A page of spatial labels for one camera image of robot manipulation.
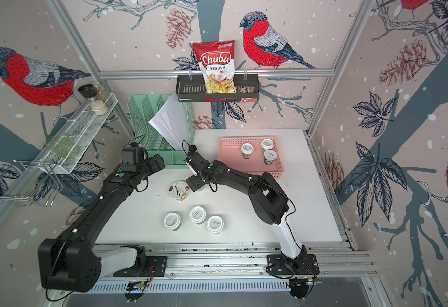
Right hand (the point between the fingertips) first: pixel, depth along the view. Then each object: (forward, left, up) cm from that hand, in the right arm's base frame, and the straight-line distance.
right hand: (197, 178), depth 92 cm
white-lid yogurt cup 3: (-18, -3, -1) cm, 18 cm away
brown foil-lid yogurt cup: (-6, +8, -2) cm, 10 cm away
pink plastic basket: (+19, -29, -3) cm, 34 cm away
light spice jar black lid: (+17, +5, +3) cm, 18 cm away
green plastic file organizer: (+39, +38, +12) cm, 56 cm away
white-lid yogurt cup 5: (-22, -11, -1) cm, 24 cm away
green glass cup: (-5, +45, +30) cm, 54 cm away
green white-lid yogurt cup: (+15, -37, 0) cm, 40 cm away
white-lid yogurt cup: (+20, -25, 0) cm, 32 cm away
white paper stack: (+23, +15, +17) cm, 32 cm away
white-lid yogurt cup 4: (-21, +7, -1) cm, 22 cm away
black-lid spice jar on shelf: (+19, +44, +30) cm, 56 cm away
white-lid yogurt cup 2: (+24, -37, -1) cm, 44 cm away
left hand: (+2, +16, +14) cm, 21 cm away
